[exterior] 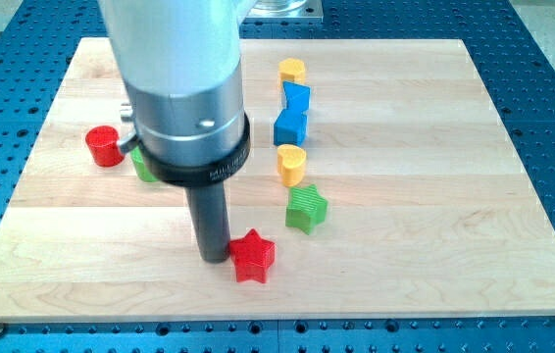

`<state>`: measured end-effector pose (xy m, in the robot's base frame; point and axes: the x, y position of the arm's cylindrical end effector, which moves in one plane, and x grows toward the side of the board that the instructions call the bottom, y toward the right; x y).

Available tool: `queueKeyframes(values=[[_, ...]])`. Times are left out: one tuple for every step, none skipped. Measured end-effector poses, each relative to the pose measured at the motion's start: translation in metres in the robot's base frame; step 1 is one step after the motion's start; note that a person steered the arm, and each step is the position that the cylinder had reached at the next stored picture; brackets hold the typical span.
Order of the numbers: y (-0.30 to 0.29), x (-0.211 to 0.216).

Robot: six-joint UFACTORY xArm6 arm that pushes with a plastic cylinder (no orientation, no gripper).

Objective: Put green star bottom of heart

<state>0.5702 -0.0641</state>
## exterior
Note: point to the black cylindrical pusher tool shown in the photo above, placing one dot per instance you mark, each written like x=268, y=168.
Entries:
x=208, y=211

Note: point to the green star block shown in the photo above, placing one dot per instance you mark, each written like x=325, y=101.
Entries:
x=306, y=208

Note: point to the green block behind arm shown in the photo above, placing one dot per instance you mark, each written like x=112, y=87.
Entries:
x=140, y=168

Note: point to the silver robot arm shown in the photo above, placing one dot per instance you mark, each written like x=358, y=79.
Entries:
x=180, y=62

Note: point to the red star block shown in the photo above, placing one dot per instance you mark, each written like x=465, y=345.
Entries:
x=252, y=256

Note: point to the yellow heart block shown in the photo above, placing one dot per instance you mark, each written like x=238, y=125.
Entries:
x=291, y=164

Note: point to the blue cube block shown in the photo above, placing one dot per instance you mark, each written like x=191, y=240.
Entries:
x=290, y=127

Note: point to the red cylinder block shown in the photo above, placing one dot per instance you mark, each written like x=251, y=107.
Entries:
x=102, y=144

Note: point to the blue triangle block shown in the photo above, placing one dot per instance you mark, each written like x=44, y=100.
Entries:
x=295, y=96

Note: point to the light wooden board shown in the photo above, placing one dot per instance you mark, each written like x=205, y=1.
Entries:
x=431, y=212

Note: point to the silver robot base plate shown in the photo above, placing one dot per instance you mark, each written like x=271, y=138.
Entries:
x=288, y=11

